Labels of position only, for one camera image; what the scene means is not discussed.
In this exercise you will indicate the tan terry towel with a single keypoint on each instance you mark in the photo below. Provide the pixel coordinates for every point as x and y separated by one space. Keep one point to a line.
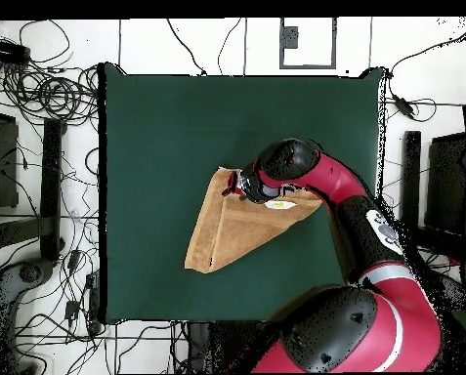
240 234

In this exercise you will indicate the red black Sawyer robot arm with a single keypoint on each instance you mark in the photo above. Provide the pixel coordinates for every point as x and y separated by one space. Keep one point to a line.
404 312

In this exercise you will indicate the black flat box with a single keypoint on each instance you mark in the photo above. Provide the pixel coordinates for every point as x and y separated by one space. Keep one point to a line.
447 183
2 164

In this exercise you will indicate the dark green table cloth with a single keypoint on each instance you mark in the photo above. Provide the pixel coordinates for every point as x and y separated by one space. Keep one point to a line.
158 136

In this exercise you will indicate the small grey box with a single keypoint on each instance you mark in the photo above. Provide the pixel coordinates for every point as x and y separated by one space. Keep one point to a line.
290 37

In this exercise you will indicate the long black stand bar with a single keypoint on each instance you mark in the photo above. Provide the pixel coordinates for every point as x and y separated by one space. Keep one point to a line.
411 168
52 187

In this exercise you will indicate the black power adapter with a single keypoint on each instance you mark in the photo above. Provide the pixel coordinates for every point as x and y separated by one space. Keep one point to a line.
74 259
71 309

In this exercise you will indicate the dark office chair base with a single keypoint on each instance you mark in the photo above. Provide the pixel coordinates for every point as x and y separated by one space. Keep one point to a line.
29 273
455 293

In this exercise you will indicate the short black stand bar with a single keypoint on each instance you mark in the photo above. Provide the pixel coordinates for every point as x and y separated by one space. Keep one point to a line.
13 234

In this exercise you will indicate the black power strip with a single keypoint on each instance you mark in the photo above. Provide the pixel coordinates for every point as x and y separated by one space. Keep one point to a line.
6 52

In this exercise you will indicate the grey rectangular floor frame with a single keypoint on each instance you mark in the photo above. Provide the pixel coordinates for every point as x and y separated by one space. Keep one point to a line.
306 66

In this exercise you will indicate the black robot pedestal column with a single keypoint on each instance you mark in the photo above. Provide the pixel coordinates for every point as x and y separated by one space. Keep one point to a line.
232 347

